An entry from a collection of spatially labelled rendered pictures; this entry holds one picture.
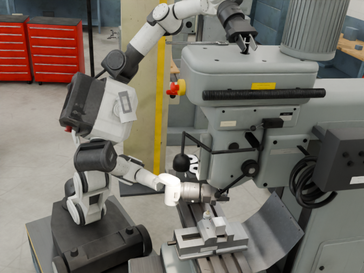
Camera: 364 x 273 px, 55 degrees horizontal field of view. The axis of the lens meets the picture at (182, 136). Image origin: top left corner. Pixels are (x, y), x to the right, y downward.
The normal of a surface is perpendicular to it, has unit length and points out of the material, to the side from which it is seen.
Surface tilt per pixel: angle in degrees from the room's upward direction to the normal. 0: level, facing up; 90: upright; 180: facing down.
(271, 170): 90
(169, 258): 0
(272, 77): 90
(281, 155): 90
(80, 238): 0
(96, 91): 59
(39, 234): 0
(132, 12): 90
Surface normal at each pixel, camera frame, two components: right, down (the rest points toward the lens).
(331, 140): -0.97, 0.05
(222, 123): 0.22, 0.49
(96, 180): 0.55, 0.30
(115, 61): -0.26, -0.02
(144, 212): 0.07, -0.87
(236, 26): 0.28, -0.52
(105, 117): 0.51, -0.08
